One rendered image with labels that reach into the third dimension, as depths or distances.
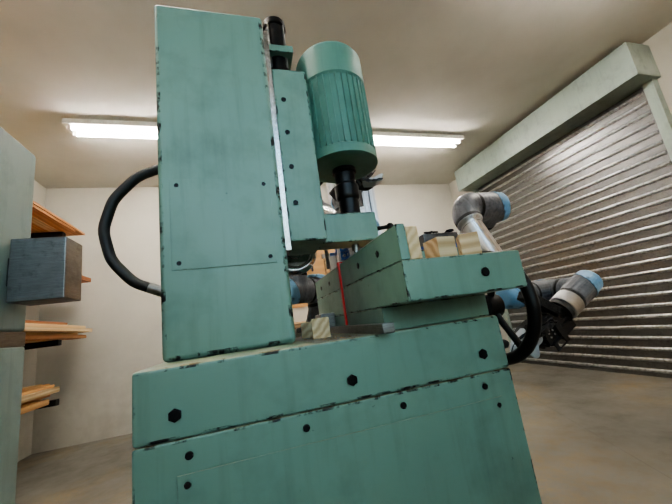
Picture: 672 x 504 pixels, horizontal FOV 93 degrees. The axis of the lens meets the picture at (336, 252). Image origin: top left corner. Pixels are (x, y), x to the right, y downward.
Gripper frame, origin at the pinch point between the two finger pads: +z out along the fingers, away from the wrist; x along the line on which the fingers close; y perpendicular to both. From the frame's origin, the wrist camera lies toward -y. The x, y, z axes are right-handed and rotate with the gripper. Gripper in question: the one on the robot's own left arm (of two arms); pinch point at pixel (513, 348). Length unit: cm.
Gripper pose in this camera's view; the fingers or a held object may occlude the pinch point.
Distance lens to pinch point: 99.7
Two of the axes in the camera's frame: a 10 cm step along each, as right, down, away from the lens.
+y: 5.7, 8.2, 0.1
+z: -7.8, 5.4, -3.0
